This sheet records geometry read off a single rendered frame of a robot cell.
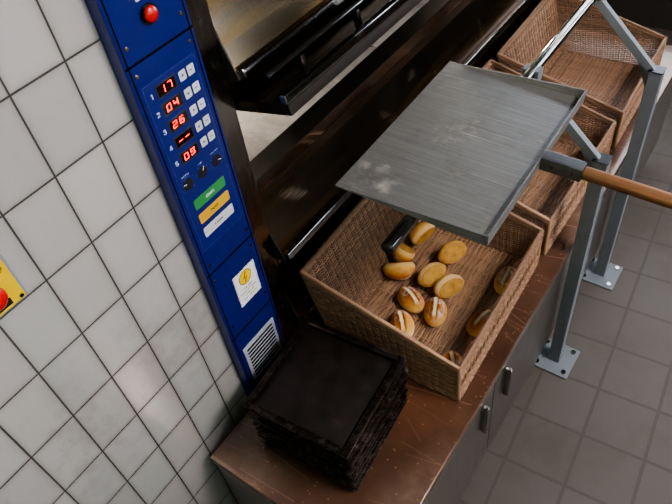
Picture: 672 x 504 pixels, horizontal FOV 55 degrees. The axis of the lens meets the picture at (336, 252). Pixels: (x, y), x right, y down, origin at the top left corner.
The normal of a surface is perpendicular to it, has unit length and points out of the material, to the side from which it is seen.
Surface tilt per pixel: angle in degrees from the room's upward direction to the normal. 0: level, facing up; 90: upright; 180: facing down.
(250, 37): 70
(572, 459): 0
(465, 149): 3
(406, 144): 3
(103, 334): 90
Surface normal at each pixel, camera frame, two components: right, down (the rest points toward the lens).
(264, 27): 0.73, 0.10
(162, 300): 0.82, 0.35
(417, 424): -0.11, -0.68
